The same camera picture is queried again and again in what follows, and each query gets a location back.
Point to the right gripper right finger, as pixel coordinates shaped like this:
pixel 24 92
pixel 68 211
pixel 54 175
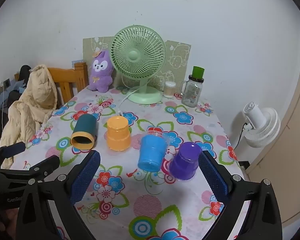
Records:
pixel 262 220

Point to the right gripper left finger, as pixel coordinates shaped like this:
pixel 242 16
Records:
pixel 35 219

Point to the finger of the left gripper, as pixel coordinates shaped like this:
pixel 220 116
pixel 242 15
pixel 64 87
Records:
pixel 12 150
pixel 45 167

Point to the teal cup with yellow rim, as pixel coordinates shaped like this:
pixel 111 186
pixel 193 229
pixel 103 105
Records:
pixel 84 134

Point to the orange plastic cup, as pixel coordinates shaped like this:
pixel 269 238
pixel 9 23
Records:
pixel 118 133

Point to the purple plastic cup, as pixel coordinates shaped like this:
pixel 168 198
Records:
pixel 185 163

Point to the blue plastic cup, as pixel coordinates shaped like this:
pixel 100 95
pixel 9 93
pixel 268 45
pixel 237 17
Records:
pixel 150 160

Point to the clear plastic cup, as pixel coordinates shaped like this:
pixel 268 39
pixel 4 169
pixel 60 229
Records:
pixel 157 140

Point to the beige puffer jacket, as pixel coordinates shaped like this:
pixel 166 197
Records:
pixel 32 109

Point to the wooden chair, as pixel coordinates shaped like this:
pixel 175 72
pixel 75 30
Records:
pixel 67 79

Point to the white floor fan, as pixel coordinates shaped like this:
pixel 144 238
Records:
pixel 263 125

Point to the purple plush bunny toy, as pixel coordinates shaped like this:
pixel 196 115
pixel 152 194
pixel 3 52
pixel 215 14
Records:
pixel 101 72

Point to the glass mug jar green lid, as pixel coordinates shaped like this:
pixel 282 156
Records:
pixel 190 90

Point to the green desk fan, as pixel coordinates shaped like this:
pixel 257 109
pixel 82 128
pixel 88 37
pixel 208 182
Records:
pixel 138 53

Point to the cotton swab container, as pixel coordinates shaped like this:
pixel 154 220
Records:
pixel 169 89

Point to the beige cartoon board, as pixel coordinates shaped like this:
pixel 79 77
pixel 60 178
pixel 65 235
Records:
pixel 174 69

